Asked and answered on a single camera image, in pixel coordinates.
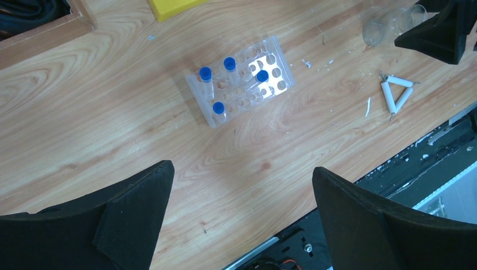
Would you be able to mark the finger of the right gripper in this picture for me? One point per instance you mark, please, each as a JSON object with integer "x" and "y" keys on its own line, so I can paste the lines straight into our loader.
{"x": 442, "y": 37}

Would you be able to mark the white clay triangle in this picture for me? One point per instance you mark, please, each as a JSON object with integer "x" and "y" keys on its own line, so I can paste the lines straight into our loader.
{"x": 396, "y": 92}

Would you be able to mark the yellow test tube rack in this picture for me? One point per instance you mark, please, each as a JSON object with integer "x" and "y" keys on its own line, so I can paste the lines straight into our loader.
{"x": 165, "y": 9}

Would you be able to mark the small glass flask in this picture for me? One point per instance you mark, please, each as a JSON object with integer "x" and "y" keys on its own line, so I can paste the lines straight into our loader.
{"x": 385, "y": 25}

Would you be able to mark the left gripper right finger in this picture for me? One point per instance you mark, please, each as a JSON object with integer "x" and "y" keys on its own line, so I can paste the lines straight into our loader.
{"x": 364, "y": 230}

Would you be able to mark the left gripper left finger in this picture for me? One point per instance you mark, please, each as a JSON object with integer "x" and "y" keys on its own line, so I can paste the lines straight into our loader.
{"x": 116, "y": 227}

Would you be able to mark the white chip fragment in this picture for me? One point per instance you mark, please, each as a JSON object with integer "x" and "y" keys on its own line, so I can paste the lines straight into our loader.
{"x": 368, "y": 107}

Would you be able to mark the clear plastic tube rack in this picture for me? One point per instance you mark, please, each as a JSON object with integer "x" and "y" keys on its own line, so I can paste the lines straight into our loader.
{"x": 266, "y": 55}

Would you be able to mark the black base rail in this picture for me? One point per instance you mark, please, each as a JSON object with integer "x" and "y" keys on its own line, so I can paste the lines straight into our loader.
{"x": 435, "y": 175}

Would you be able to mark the blue capped tube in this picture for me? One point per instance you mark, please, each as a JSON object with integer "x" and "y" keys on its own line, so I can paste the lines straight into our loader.
{"x": 207, "y": 85}
{"x": 261, "y": 77}
{"x": 219, "y": 112}
{"x": 230, "y": 66}

